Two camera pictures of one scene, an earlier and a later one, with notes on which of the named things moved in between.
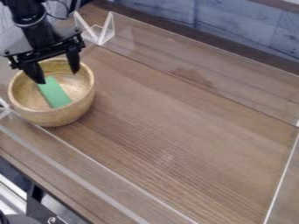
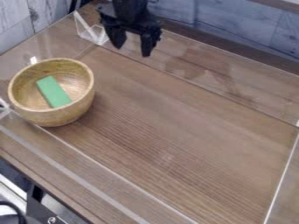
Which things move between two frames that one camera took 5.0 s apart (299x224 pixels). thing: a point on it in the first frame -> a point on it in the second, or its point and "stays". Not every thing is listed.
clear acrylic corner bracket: [96, 34] stays
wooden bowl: [32, 106] stays
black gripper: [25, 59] -> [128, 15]
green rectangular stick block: [53, 92] stays
